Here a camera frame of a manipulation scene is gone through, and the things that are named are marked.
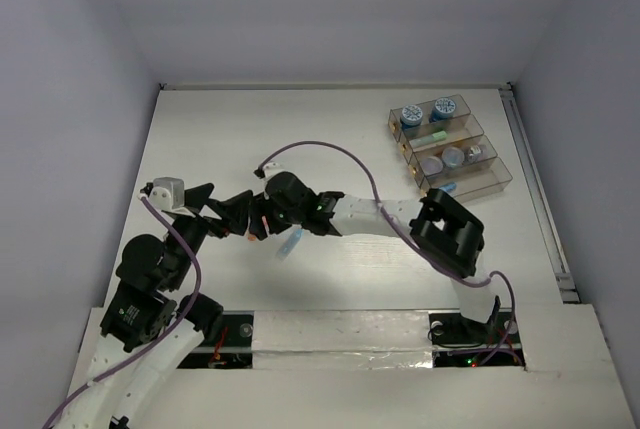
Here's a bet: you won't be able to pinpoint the blue highlighter pen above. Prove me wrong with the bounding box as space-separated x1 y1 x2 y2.
276 227 304 261

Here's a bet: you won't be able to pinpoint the clear jar purple pins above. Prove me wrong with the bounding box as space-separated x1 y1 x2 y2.
420 156 444 176
465 144 485 164

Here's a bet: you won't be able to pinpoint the blue ink jar front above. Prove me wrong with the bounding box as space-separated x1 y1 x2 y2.
400 104 424 130

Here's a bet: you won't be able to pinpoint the blue ink jar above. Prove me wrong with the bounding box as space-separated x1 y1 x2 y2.
400 104 424 130
429 97 457 123

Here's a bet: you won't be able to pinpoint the blue capped highlighter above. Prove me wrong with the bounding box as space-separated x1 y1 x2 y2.
439 182 457 194

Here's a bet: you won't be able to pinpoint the green highlighter pen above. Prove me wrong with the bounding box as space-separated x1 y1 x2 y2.
410 131 447 148

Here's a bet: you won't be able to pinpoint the clear jar blue pins back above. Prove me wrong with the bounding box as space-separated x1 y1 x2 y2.
441 146 465 168

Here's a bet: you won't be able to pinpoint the blue ink jar back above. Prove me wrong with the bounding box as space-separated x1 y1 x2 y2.
429 97 457 123

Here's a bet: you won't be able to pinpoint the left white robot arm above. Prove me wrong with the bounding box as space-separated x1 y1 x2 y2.
45 177 253 428

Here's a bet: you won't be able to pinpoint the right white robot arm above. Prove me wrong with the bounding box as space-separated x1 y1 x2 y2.
250 167 500 341

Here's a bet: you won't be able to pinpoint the clear tiered organizer tray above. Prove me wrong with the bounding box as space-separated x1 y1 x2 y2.
388 94 512 203

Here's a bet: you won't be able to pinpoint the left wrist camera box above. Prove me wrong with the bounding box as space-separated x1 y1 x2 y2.
139 177 185 212

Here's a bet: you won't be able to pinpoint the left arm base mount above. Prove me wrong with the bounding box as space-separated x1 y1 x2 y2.
178 311 254 370

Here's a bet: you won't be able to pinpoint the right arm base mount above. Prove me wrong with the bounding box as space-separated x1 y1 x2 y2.
427 309 525 368

